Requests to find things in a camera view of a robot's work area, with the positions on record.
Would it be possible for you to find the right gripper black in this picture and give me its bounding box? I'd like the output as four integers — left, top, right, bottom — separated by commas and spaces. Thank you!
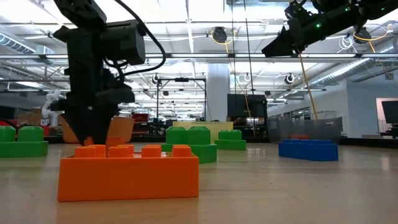
262, 0, 315, 58

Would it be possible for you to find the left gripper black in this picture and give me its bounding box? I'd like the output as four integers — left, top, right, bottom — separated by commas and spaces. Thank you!
49, 26, 137, 146

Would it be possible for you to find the green toy brick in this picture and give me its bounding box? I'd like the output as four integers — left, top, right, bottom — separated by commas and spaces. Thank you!
214, 129, 248, 152
0, 125, 49, 159
160, 126, 218, 165

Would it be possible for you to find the blue toy brick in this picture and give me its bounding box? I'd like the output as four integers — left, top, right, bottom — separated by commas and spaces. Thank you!
279, 139, 339, 162

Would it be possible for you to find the orange plastic bin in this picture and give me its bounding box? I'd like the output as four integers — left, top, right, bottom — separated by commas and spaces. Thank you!
60, 114, 136, 144

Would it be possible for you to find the red cabinet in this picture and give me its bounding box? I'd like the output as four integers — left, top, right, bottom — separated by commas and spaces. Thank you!
132, 113, 150, 124

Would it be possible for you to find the black monitor cabinet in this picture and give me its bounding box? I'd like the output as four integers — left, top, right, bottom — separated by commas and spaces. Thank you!
226, 93, 268, 119

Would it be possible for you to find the white square pillar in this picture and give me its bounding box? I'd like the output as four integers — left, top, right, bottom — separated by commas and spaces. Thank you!
206, 63, 231, 123

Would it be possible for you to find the long ceiling light strip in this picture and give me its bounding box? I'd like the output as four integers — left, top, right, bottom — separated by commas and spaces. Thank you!
0, 53, 398, 60

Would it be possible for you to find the grey translucent plastic bin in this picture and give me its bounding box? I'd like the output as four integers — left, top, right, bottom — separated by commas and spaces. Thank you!
267, 116, 343, 144

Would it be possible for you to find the yellow plastic bin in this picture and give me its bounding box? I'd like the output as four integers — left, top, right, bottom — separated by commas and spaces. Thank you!
172, 121, 234, 144

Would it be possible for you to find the dark desk monitor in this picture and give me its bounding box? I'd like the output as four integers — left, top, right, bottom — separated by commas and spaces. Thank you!
381, 100, 398, 125

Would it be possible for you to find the thick black hanging cable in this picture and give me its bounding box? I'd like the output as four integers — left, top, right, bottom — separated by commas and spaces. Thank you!
243, 0, 256, 138

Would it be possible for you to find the yellow hanging cable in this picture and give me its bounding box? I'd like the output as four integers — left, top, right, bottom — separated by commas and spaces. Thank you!
297, 53, 319, 121

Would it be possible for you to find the thin black hanging cable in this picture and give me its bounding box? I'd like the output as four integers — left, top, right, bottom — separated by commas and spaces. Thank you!
230, 0, 236, 94

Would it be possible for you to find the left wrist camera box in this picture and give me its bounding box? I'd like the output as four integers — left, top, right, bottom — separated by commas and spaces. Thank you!
99, 19, 147, 67

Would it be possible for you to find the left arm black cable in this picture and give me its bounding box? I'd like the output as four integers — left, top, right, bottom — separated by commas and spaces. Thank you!
113, 0, 167, 77

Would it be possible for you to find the black metal frame stand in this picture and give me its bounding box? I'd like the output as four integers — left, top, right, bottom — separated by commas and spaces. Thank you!
156, 77, 207, 123

